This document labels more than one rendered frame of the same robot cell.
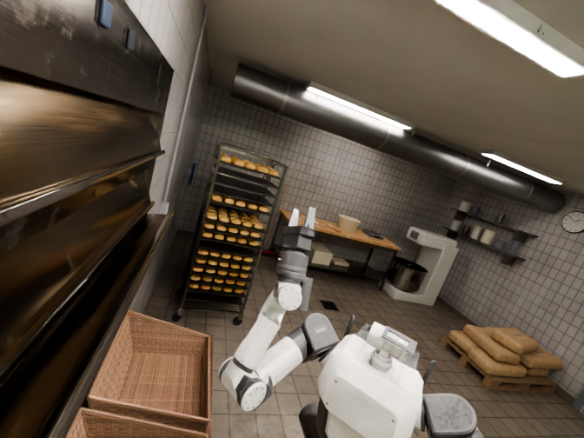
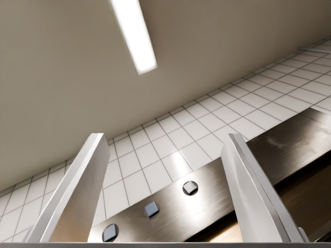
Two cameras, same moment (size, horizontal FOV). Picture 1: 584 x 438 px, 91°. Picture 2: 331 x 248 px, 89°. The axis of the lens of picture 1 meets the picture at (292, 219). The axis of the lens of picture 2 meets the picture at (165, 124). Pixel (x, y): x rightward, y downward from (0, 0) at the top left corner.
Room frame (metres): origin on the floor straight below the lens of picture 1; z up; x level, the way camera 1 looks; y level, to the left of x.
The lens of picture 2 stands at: (0.87, -0.10, 1.67)
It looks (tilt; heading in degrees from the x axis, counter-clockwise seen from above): 52 degrees up; 94
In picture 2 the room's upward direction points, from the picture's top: 38 degrees counter-clockwise
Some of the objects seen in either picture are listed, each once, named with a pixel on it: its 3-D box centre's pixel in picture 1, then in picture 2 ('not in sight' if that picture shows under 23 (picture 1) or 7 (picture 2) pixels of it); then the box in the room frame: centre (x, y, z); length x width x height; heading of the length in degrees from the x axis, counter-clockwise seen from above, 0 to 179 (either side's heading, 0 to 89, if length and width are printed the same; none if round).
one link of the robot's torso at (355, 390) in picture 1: (368, 390); not in sight; (0.80, -0.40, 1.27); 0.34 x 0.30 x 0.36; 63
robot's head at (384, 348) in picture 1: (385, 344); not in sight; (0.75, -0.36, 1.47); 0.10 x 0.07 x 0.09; 63
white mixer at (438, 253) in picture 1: (417, 265); not in sight; (5.27, -2.54, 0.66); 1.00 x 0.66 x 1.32; 109
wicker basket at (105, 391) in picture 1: (160, 371); not in sight; (1.18, 0.39, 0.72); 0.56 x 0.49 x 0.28; 20
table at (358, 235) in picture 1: (332, 250); not in sight; (5.14, -0.90, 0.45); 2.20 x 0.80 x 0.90; 109
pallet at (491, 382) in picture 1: (495, 362); not in sight; (3.61, -3.26, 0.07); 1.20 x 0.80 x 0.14; 109
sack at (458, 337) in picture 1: (473, 341); not in sight; (3.70, -2.92, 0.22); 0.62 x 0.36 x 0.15; 114
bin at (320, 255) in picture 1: (317, 252); not in sight; (5.05, -0.64, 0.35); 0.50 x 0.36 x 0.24; 20
